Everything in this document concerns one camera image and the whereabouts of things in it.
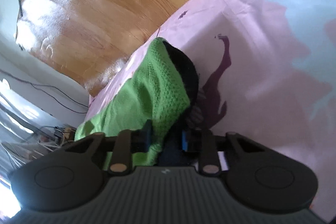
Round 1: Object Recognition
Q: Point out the navy garment with white stripe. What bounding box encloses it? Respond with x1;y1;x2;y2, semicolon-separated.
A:
155;41;201;166

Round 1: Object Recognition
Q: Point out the green knitted garment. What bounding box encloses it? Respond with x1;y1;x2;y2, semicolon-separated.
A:
75;38;177;166

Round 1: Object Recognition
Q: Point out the pink patterned bed sheet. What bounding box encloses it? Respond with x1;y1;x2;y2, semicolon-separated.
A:
88;0;336;223

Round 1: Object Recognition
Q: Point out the wooden headboard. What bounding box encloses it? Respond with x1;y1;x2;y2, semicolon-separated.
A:
16;0;188;96

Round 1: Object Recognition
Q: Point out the black wall cable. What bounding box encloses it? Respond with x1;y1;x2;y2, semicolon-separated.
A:
0;69;89;114

